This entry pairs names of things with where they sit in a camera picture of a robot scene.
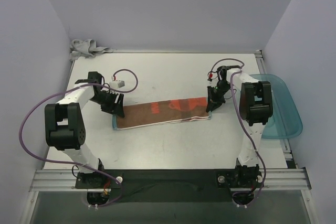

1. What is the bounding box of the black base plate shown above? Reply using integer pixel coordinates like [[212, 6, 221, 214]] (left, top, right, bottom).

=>
[[86, 170, 261, 206]]

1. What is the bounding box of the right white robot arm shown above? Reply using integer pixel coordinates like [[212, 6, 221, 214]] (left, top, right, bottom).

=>
[[206, 66, 273, 192]]

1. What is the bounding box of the teal plastic tray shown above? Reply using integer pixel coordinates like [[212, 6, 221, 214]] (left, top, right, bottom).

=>
[[252, 74, 303, 140]]

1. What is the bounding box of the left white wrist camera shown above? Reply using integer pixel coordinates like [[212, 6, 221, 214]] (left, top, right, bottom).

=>
[[109, 80, 125, 90]]

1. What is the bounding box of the orange brown bear towel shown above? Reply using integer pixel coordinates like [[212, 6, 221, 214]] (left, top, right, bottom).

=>
[[112, 97, 212, 130]]

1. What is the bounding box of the aluminium front frame rail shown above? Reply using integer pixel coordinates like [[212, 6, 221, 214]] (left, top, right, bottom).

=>
[[29, 168, 311, 191]]

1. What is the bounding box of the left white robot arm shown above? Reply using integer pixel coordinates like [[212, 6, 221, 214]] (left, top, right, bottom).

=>
[[45, 71, 125, 188]]

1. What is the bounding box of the grey crumpled towel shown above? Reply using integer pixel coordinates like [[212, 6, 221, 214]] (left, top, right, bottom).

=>
[[69, 39, 114, 61]]

